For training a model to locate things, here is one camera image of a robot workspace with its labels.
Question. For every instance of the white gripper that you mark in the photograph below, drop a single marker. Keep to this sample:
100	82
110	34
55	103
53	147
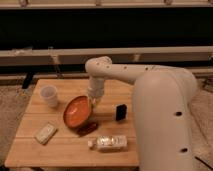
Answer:
95	87

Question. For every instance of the orange ceramic bowl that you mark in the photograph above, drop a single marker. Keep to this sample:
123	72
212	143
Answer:
77	112

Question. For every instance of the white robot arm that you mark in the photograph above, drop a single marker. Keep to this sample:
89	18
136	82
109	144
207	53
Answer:
160	100

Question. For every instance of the small black box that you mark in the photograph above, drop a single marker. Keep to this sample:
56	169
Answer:
121	111

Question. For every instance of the dark red snack packet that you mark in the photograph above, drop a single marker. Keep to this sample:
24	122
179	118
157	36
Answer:
88	128

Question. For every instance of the translucent plastic cup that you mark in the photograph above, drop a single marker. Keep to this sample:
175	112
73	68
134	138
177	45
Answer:
49	95

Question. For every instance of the clear plastic bottle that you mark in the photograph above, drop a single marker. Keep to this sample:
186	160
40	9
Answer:
115	142

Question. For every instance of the long white shelf rail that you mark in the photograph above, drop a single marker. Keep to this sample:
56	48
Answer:
118	55

